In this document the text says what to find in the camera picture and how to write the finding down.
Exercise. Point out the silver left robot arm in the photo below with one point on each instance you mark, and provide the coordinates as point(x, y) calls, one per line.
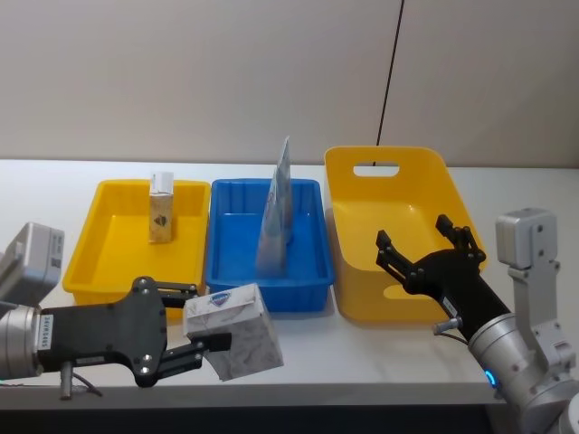
point(18, 335)

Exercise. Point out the small beige drink carton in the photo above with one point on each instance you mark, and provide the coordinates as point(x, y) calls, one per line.
point(160, 217)

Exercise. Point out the blue white standing pouch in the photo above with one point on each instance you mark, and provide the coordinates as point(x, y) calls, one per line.
point(273, 239)

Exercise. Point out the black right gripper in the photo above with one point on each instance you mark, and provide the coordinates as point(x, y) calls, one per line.
point(452, 285)

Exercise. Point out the blue plastic tray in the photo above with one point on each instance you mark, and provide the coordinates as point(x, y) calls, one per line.
point(235, 253)

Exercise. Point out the white grey tissue box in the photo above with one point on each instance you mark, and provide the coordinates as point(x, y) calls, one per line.
point(235, 330)

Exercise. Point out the shallow yellow plastic tray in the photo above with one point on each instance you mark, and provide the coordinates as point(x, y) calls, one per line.
point(113, 253)

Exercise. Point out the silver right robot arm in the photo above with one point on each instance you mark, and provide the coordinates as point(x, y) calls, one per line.
point(511, 357)

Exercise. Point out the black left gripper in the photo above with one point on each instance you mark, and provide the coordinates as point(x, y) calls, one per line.
point(104, 332)

